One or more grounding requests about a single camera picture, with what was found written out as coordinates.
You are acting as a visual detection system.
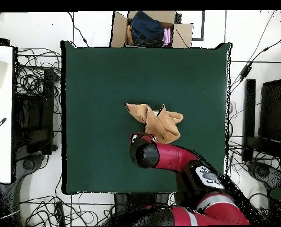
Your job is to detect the tan terry towel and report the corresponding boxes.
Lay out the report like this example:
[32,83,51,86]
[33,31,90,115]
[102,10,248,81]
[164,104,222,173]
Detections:
[124,102,184,145]

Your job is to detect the dark green table cloth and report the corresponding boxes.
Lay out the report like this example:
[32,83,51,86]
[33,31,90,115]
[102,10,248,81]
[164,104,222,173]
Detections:
[60,40,232,196]

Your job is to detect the pink garment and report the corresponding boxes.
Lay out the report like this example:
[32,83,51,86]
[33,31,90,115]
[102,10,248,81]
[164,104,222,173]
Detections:
[162,27,172,47]

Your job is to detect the black metal rack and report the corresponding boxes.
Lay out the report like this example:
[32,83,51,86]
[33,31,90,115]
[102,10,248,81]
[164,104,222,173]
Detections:
[12,67,59,157]

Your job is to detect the folded tan garment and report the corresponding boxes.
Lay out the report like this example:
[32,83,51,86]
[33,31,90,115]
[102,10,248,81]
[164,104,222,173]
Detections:
[126,24,134,45]

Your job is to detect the narrow black panel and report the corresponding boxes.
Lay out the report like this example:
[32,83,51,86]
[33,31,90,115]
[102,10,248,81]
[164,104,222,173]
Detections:
[241,78,257,163]

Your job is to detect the brown cardboard box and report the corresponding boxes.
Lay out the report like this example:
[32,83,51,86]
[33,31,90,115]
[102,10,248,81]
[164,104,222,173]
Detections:
[109,10,195,49]

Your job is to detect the blue denim jeans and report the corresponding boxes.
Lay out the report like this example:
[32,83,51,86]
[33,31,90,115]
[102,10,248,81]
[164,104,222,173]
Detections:
[130,11,165,47]

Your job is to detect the black power strip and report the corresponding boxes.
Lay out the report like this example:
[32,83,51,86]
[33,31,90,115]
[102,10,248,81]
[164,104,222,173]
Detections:
[54,200,67,227]

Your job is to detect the black power adapter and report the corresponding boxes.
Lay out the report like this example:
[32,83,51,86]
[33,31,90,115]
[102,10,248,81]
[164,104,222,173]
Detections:
[238,64,254,82]

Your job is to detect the wide black panel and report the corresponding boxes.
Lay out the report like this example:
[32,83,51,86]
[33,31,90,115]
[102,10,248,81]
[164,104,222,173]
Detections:
[257,79,281,143]

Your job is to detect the white table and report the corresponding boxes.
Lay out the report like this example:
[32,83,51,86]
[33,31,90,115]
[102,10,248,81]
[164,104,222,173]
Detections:
[0,45,14,184]

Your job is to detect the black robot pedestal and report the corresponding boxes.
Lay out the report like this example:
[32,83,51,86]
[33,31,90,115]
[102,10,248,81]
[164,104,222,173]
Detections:
[113,192,177,226]

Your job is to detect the black cable with connector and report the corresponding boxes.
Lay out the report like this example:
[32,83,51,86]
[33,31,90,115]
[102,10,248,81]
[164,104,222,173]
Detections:
[67,11,91,48]

